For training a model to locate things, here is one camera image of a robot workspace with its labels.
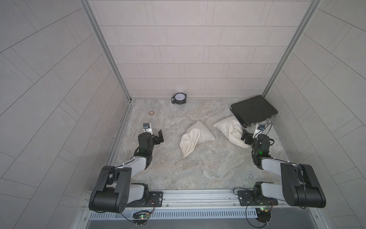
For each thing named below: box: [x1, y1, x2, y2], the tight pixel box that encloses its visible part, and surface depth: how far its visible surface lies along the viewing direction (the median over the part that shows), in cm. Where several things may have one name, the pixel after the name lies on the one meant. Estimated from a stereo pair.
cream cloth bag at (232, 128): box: [213, 115, 249, 149], surface depth 91 cm
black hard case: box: [229, 94, 279, 128], surface depth 108 cm
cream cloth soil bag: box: [179, 120, 216, 159], surface depth 87 cm
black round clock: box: [171, 92, 187, 105], surface depth 118 cm
